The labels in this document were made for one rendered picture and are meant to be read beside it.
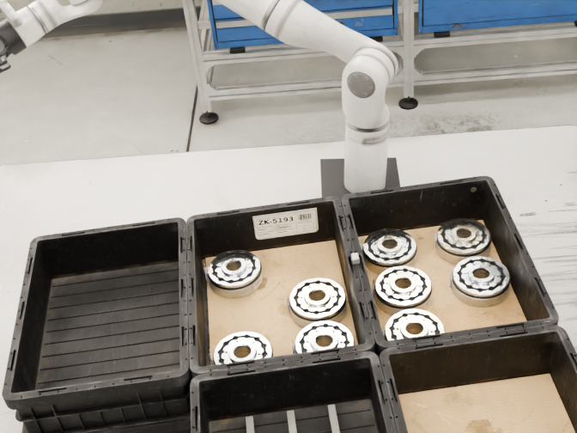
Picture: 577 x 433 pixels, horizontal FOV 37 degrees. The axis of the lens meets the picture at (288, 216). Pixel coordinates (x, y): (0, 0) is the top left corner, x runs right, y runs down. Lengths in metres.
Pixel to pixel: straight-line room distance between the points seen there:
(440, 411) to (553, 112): 2.32
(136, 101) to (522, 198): 2.22
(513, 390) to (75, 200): 1.18
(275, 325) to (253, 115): 2.15
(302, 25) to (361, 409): 0.76
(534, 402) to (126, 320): 0.74
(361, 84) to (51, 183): 0.90
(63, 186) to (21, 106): 1.83
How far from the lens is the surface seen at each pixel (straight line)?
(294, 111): 3.65
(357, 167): 1.86
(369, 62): 1.73
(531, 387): 1.50
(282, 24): 1.76
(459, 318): 1.59
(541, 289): 1.53
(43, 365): 1.64
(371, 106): 1.76
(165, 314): 1.65
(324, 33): 1.78
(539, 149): 2.22
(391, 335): 1.52
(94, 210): 2.14
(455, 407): 1.46
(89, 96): 4.00
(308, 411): 1.46
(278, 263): 1.71
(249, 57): 3.50
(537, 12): 3.54
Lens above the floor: 1.99
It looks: 40 degrees down
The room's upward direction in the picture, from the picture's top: 7 degrees counter-clockwise
